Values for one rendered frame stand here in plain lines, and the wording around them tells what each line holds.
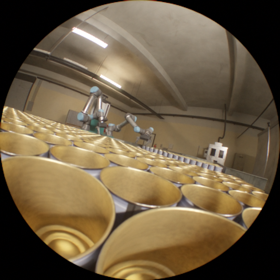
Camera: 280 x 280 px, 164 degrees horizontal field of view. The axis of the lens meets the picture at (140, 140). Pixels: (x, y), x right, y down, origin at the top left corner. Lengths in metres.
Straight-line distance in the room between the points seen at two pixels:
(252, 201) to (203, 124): 7.28
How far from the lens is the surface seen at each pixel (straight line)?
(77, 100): 9.19
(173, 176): 0.18
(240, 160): 6.98
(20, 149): 0.15
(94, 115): 1.30
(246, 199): 0.19
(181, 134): 7.49
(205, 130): 7.27
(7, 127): 0.21
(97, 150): 0.21
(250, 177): 0.98
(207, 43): 4.08
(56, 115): 8.94
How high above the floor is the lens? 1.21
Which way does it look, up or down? 1 degrees up
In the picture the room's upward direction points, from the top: 15 degrees clockwise
